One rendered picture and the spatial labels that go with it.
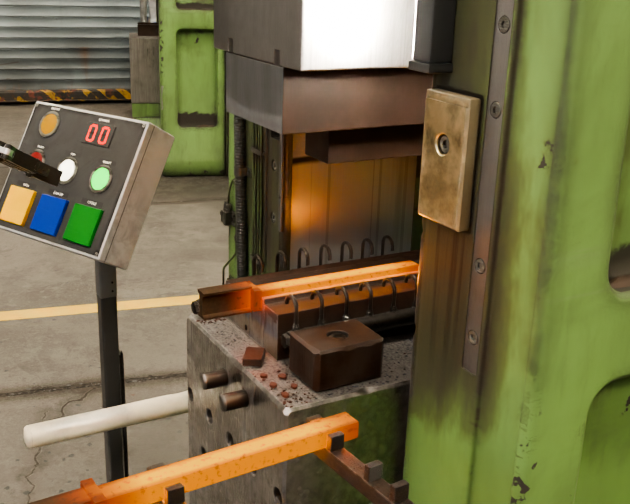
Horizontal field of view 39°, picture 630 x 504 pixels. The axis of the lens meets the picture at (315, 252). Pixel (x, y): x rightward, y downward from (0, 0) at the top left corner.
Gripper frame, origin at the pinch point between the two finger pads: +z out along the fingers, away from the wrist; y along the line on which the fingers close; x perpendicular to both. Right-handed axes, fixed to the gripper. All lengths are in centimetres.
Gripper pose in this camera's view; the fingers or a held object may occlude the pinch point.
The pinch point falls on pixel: (43, 172)
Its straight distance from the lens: 166.3
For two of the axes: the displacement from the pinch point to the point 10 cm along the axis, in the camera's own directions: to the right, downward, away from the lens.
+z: 4.9, 2.6, 8.3
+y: 8.1, 2.2, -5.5
